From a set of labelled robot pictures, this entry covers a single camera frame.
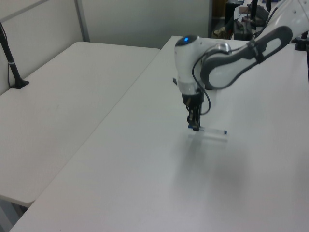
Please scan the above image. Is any brown cluttered object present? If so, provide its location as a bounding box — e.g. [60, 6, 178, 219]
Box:
[211, 26, 227, 39]

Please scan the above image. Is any black clamp mount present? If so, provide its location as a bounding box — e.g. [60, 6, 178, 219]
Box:
[290, 30, 309, 52]

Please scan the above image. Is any black monitor stand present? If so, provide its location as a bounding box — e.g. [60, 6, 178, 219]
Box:
[245, 0, 269, 28]

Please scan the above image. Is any grey metal partition post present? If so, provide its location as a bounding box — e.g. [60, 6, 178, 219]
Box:
[73, 0, 91, 43]

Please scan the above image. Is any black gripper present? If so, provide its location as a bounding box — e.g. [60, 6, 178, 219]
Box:
[181, 92, 204, 132]

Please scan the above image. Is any black pole with clamp base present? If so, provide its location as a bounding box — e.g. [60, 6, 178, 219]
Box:
[0, 20, 30, 90]

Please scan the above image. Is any white marker with blue cap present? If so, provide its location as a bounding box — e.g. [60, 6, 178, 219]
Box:
[188, 124, 228, 136]

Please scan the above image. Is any black cable on robot arm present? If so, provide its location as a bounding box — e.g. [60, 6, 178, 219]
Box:
[191, 40, 259, 116]

